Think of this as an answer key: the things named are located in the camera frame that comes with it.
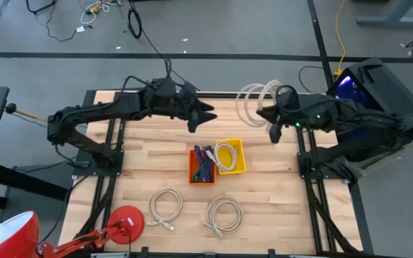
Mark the red desk lamp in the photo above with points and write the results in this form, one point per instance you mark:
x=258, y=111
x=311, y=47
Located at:
x=125, y=224

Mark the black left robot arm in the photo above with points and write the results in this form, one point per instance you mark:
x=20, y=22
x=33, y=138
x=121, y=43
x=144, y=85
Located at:
x=120, y=105

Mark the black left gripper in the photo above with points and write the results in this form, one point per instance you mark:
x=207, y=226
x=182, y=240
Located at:
x=186, y=104

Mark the yellow rod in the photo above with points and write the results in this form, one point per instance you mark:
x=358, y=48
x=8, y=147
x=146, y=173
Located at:
x=31, y=115

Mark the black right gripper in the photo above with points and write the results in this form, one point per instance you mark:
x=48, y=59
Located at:
x=292, y=113

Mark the black computer case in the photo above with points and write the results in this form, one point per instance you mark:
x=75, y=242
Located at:
x=389, y=86

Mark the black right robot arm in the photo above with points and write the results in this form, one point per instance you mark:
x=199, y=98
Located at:
x=353, y=114

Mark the yellow plastic basket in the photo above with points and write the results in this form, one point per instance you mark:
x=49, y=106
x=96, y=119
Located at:
x=240, y=161

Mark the black round knob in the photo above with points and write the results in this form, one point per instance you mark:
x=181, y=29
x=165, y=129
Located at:
x=10, y=108

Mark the black aluminium table frame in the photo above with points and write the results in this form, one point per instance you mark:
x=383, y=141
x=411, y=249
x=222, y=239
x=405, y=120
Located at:
x=224, y=95

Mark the grey desk leg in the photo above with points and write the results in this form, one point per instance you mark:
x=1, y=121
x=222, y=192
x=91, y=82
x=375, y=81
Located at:
x=389, y=20

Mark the orange plastic basket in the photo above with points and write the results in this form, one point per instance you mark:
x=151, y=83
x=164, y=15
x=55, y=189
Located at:
x=191, y=179

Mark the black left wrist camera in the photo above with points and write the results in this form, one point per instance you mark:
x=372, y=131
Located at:
x=193, y=126

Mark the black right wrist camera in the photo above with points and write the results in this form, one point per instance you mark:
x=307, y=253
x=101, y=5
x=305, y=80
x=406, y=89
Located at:
x=275, y=134

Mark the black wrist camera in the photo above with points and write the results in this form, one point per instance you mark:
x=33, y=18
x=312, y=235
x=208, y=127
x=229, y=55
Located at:
x=193, y=126
x=275, y=134

